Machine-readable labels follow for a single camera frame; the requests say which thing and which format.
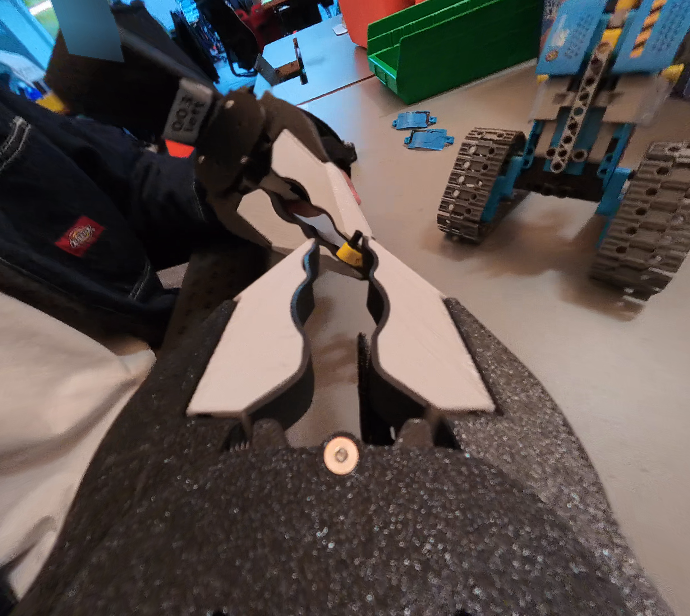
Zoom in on person's left hand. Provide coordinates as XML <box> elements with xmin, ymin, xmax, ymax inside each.
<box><xmin>341</xmin><ymin>169</ymin><xmax>364</xmax><ymax>209</ymax></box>

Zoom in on small blue plate piece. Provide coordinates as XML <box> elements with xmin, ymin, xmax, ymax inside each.
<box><xmin>392</xmin><ymin>110</ymin><xmax>444</xmax><ymax>132</ymax></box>
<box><xmin>405</xmin><ymin>128</ymin><xmax>457</xmax><ymax>151</ymax></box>

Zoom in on yellow toothed beam piece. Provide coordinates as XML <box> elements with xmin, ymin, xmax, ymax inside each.
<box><xmin>336</xmin><ymin>231</ymin><xmax>368</xmax><ymax>267</ymax></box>

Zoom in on blue tracked toy robot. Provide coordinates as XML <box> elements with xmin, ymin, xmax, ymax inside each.
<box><xmin>437</xmin><ymin>0</ymin><xmax>690</xmax><ymax>304</ymax></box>

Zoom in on grey metal bracket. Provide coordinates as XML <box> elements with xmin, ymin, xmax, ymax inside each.
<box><xmin>257</xmin><ymin>37</ymin><xmax>309</xmax><ymax>86</ymax></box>

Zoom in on green plastic bin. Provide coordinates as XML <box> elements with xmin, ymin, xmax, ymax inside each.
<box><xmin>367</xmin><ymin>0</ymin><xmax>546</xmax><ymax>106</ymax></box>

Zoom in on person's white shirt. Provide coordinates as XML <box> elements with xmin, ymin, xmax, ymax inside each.
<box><xmin>0</xmin><ymin>293</ymin><xmax>159</xmax><ymax>574</ymax></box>

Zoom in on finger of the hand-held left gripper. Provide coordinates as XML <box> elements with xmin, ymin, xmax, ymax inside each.
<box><xmin>266</xmin><ymin>129</ymin><xmax>375</xmax><ymax>247</ymax></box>
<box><xmin>235</xmin><ymin>192</ymin><xmax>322</xmax><ymax>258</ymax></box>

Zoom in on person's left forearm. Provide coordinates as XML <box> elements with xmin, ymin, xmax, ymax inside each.
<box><xmin>76</xmin><ymin>104</ymin><xmax>229</xmax><ymax>256</ymax></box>

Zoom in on black office chair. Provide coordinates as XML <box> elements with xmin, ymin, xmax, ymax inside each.
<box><xmin>194</xmin><ymin>0</ymin><xmax>262</xmax><ymax>78</ymax></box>

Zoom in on black dimpled mat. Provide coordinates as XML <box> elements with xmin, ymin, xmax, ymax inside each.
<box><xmin>162</xmin><ymin>237</ymin><xmax>272</xmax><ymax>349</ymax></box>

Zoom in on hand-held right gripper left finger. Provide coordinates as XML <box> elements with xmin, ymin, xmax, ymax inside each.
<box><xmin>187</xmin><ymin>241</ymin><xmax>320</xmax><ymax>425</ymax></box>

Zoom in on person's denim jacket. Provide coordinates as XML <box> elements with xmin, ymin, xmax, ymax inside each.
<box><xmin>0</xmin><ymin>88</ymin><xmax>216</xmax><ymax>342</ymax></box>

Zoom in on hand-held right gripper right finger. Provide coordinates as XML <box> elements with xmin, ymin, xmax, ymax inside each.
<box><xmin>359</xmin><ymin>239</ymin><xmax>498</xmax><ymax>420</ymax></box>

